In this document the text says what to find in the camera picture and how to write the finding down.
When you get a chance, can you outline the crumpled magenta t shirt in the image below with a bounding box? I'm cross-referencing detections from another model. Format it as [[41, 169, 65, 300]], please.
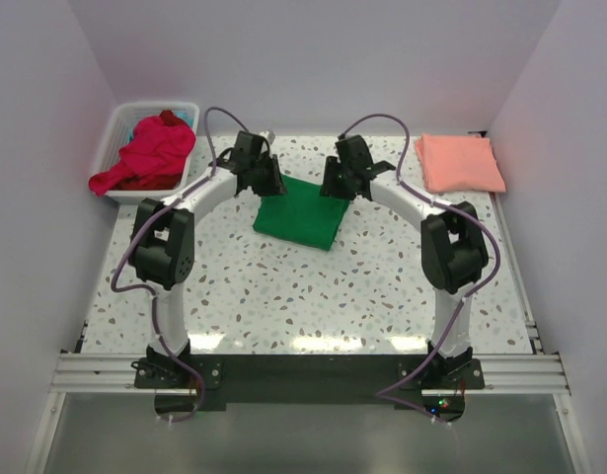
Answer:
[[89, 115, 196, 197]]

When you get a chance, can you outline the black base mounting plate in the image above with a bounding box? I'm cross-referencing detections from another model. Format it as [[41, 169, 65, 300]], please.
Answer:
[[133, 353, 487, 414]]

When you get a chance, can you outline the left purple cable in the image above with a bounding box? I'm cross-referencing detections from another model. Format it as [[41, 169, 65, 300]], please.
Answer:
[[109, 105, 265, 424]]

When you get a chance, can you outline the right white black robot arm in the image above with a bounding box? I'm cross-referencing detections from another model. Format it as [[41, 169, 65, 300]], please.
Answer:
[[320, 135, 489, 388]]

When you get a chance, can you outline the dark red t shirt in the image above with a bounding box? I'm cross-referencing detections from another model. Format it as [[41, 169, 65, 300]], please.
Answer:
[[159, 110, 186, 126]]

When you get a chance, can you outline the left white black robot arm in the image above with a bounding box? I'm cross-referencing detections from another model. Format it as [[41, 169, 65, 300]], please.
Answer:
[[125, 130, 287, 387]]

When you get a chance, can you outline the white plastic laundry basket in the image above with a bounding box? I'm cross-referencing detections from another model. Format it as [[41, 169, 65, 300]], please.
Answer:
[[88, 101, 199, 204]]

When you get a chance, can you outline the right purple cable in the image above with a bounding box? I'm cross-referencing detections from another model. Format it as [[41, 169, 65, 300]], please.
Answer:
[[338, 113, 504, 414]]

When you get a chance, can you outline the aluminium frame rail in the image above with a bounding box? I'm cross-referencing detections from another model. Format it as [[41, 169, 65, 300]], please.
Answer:
[[49, 354, 570, 395]]

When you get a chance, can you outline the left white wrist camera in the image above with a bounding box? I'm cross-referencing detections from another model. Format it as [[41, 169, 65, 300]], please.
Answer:
[[260, 129, 276, 144]]

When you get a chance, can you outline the folded salmon pink t shirt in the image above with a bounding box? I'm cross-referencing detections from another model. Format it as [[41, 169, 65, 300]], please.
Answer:
[[415, 133, 506, 194]]

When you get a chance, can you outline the teal garment in basket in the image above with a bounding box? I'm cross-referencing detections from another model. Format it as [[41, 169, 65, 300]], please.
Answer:
[[175, 110, 194, 126]]

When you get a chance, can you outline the green t shirt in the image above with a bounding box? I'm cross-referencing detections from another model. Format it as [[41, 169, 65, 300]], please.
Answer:
[[253, 176, 350, 251]]

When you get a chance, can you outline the purple cable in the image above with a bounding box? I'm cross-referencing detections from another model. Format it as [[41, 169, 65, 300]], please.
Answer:
[[338, 113, 504, 414], [109, 105, 265, 424]]

